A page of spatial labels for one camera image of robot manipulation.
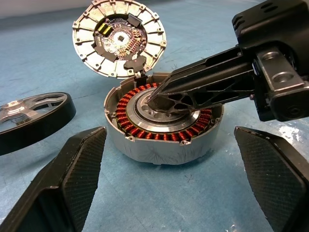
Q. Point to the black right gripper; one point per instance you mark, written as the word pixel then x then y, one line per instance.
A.
pixel 277 24

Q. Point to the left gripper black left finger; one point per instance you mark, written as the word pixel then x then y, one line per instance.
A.
pixel 72 181

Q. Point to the blue plastic table cover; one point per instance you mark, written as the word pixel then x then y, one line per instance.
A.
pixel 154 198

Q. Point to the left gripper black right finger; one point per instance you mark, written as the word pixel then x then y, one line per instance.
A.
pixel 272 181

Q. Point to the silver motor housing copper windings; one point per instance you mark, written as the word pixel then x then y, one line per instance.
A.
pixel 164 152

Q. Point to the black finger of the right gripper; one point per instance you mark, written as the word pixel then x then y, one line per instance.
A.
pixel 161 105
pixel 205 70

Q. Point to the black spoked rotor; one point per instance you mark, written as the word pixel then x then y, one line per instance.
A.
pixel 36 130

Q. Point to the silver hinged motor lid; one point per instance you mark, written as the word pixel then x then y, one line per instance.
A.
pixel 84 36

